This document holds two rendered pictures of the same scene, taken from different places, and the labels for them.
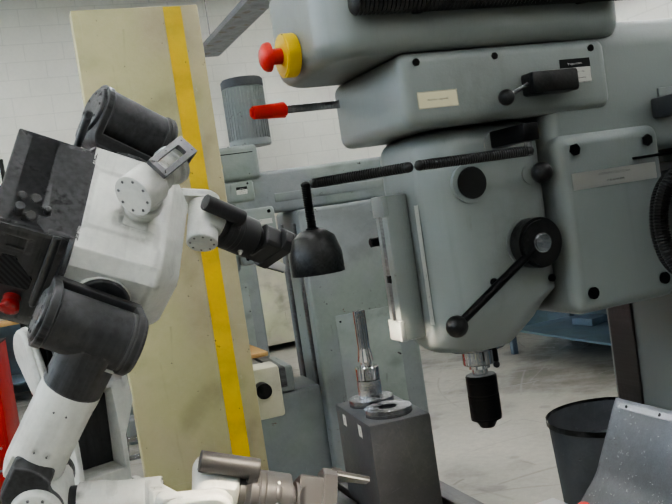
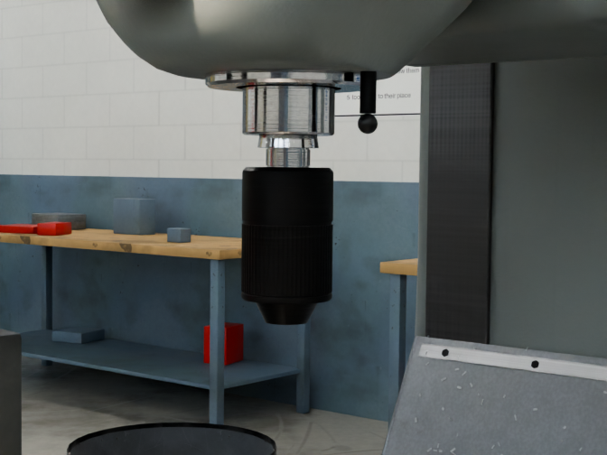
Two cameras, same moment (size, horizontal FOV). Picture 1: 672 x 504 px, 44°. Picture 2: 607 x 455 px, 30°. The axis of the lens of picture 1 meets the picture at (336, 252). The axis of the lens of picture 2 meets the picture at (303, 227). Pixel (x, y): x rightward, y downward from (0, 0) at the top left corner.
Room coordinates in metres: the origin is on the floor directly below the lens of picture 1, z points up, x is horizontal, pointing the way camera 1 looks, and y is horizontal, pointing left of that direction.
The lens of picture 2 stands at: (0.73, 0.10, 1.26)
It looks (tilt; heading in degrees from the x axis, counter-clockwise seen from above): 3 degrees down; 330
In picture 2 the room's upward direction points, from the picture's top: 1 degrees clockwise
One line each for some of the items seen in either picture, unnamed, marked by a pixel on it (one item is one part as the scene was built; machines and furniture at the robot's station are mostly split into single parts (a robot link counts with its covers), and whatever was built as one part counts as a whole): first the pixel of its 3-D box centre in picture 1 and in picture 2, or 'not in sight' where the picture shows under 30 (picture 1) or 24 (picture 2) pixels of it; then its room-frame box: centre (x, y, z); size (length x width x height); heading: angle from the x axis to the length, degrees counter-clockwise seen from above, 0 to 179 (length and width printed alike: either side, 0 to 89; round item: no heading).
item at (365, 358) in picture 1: (362, 338); not in sight; (1.64, -0.03, 1.28); 0.03 x 0.03 x 0.11
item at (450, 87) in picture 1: (467, 96); not in sight; (1.25, -0.23, 1.68); 0.34 x 0.24 x 0.10; 111
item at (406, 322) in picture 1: (398, 267); not in sight; (1.20, -0.09, 1.44); 0.04 x 0.04 x 0.21; 21
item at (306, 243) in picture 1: (315, 250); not in sight; (1.12, 0.03, 1.49); 0.07 x 0.07 x 0.06
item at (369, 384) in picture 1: (369, 384); not in sight; (1.64, -0.03, 1.19); 0.05 x 0.05 x 0.06
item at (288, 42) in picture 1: (287, 55); not in sight; (1.16, 0.03, 1.76); 0.06 x 0.02 x 0.06; 21
